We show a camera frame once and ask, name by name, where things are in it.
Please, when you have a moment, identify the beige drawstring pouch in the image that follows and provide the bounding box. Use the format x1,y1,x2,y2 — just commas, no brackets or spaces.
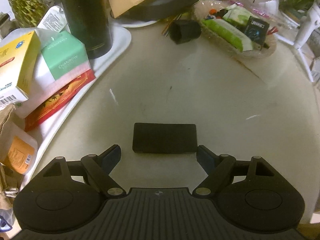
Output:
1,104,17,210

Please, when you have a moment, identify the green tissue pack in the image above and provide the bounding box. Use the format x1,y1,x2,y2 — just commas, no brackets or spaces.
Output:
41,31,91,80

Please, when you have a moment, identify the black thermos bottle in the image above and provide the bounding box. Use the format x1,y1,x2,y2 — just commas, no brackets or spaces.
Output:
61,0,112,59

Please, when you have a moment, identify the black zipper case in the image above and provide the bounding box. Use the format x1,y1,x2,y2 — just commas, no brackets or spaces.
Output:
119,0,199,22

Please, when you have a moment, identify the red flat box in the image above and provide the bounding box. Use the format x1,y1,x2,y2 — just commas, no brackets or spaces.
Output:
24,69,95,132

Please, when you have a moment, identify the glass vase with bamboo middle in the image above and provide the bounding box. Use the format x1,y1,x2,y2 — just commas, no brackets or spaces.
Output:
8,0,49,28

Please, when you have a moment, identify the white plastic tray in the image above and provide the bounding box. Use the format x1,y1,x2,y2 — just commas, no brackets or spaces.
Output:
20,26,132,190

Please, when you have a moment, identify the woven snack basket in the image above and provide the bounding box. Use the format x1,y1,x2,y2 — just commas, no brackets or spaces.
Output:
192,0,277,59

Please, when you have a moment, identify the black small card box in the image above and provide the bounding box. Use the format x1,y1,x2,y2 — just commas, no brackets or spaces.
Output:
244,16,270,46

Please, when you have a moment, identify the black rectangular box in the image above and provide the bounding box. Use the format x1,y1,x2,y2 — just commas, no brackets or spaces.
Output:
132,122,197,154

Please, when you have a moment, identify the yellow medicine box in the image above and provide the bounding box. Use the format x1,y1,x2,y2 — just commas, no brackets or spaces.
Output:
1,30,41,109

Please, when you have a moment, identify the orange labelled packet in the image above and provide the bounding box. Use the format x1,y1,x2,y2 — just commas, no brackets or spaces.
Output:
4,123,38,175

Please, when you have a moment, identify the green wet wipes pack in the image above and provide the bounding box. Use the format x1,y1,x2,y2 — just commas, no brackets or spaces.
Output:
202,18,254,52

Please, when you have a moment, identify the black power adapter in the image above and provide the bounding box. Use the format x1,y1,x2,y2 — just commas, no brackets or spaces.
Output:
169,20,201,44

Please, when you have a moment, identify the white gimbal tripod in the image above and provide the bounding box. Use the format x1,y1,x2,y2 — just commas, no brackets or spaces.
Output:
276,0,319,83

